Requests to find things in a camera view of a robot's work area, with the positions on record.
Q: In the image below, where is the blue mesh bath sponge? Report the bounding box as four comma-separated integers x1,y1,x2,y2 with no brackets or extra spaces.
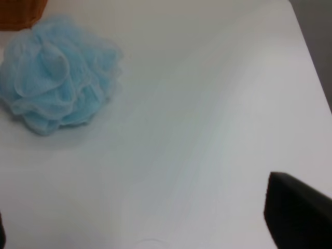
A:
1,16,122,135

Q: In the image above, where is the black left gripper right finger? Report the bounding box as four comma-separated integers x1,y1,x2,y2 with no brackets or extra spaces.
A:
264,172,331,248

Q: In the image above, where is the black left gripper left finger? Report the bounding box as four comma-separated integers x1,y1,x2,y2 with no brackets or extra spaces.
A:
0,215,6,249

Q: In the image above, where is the orange woven basket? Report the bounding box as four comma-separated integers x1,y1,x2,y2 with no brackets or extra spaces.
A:
0,0,48,31

